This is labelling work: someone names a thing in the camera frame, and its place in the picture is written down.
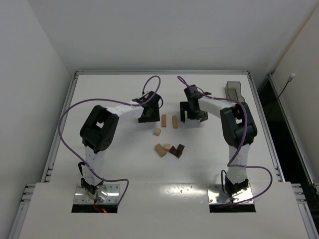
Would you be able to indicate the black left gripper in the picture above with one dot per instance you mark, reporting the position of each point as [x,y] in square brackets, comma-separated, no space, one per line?
[149,117]

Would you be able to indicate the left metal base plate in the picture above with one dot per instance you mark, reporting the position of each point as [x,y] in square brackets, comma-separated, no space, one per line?
[106,194]

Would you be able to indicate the metal base plate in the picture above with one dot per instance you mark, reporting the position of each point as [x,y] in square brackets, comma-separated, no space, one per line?
[106,194]
[216,196]

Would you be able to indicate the small light wood cube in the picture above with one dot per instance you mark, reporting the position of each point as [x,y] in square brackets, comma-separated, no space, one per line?
[167,146]

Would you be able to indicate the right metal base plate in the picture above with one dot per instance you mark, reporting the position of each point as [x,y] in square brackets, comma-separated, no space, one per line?
[216,196]

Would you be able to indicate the long light wood block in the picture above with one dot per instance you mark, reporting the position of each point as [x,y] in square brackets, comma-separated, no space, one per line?
[174,122]
[164,120]

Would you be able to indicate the smoky transparent plastic container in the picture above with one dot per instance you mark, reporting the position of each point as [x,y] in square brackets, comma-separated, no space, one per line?
[233,91]

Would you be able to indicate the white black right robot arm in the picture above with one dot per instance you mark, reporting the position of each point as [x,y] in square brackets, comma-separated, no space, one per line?
[238,128]

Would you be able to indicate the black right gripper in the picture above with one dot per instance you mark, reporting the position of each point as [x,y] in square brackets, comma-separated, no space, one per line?
[192,115]

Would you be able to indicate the dark wood notched block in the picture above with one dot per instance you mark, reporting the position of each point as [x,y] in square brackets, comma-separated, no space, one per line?
[177,152]

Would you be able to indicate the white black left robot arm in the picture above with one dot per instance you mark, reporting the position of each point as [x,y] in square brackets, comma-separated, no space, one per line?
[98,132]

